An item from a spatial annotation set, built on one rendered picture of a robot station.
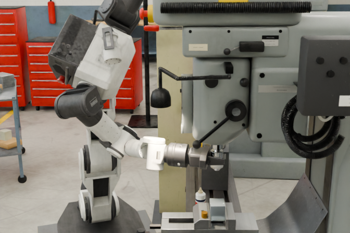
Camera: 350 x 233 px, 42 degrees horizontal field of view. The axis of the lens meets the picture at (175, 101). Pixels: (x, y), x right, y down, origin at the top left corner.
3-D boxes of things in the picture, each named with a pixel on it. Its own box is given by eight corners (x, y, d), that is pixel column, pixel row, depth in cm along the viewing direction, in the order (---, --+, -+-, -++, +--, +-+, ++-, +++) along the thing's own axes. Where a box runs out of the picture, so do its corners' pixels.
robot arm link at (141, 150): (153, 138, 167) (137, 135, 178) (151, 162, 166) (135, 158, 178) (169, 139, 170) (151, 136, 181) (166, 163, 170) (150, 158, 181)
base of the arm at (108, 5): (91, 20, 189) (103, 22, 180) (103, -9, 189) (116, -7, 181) (119, 35, 199) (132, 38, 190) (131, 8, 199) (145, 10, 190)
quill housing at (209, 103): (192, 150, 154) (192, 57, 146) (191, 130, 174) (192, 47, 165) (248, 150, 154) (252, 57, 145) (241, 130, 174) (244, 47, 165)
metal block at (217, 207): (210, 221, 162) (210, 206, 161) (209, 212, 168) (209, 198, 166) (224, 221, 162) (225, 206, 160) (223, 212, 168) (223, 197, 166)
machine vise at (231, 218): (160, 248, 160) (160, 221, 157) (161, 226, 175) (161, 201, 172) (259, 248, 160) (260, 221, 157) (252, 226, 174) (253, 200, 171)
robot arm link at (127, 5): (116, -17, 188) (100, 12, 189) (125, -12, 181) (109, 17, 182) (137, -3, 195) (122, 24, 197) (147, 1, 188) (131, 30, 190)
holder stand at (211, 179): (201, 190, 204) (201, 148, 199) (202, 169, 225) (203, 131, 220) (227, 191, 203) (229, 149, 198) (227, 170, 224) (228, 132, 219)
